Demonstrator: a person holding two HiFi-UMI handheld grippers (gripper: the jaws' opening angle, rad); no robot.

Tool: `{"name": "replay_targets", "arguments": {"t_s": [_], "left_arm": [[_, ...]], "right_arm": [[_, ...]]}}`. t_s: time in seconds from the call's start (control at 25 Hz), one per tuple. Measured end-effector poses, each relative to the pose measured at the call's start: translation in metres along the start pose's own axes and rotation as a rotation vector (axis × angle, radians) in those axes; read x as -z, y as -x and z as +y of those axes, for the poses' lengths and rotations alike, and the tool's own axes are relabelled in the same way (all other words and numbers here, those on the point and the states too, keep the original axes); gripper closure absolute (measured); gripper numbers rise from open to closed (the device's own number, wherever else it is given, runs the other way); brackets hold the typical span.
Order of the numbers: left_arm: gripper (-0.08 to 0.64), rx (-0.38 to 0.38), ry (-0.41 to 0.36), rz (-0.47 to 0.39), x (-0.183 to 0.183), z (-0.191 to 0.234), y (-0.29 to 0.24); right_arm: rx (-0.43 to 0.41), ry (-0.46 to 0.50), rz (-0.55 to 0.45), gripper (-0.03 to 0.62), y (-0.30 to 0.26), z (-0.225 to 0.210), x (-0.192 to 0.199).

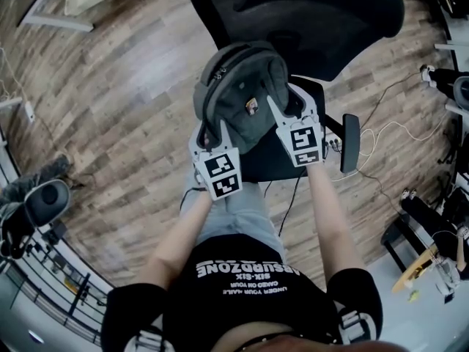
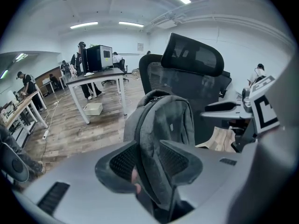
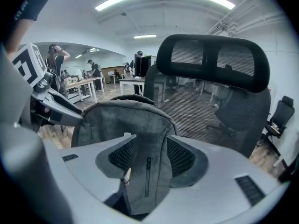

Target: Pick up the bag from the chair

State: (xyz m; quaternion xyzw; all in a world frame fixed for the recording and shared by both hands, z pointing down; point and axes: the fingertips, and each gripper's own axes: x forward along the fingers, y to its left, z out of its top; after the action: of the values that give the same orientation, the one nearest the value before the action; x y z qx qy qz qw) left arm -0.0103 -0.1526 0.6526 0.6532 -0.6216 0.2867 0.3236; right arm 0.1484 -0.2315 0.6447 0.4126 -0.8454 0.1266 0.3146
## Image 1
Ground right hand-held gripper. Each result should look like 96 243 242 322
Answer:
266 82 325 168

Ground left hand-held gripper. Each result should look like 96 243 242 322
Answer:
188 118 244 201

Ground grey backpack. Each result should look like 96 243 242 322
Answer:
193 41 290 153

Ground black mesh office chair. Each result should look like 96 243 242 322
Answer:
188 0 406 183

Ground person's right forearm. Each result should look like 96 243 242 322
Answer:
306 163 367 282

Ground person's left forearm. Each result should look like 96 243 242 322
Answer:
135 192 214 293

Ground person's light jeans legs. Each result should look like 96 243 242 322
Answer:
179 166 287 260

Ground person's black printed t-shirt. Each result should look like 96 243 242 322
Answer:
103 232 384 352

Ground round wooden table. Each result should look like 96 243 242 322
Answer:
380 218 451 295

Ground white floor cable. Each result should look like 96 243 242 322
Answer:
357 111 451 158

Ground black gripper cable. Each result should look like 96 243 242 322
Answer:
264 166 308 238

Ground black wire rack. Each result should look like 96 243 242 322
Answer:
0 229 111 348

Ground white table frame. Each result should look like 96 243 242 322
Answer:
0 96 23 111

